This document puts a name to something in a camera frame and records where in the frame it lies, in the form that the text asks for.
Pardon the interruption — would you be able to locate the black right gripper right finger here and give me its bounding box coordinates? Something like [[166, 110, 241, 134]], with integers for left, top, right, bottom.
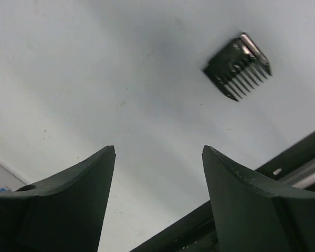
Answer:
[[202, 146, 315, 251]]

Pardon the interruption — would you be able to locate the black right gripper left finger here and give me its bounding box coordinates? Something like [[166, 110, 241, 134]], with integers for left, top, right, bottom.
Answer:
[[0, 145, 116, 251]]

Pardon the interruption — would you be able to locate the white cardboard box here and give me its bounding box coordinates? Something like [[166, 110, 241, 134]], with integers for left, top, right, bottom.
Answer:
[[0, 165, 26, 192]]

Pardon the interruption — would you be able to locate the black comb guard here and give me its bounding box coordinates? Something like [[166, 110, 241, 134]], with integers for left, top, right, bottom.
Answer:
[[202, 33, 272, 102]]

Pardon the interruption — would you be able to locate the aluminium frame rail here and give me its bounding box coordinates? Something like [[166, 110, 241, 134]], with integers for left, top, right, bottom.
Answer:
[[279, 159, 315, 189]]

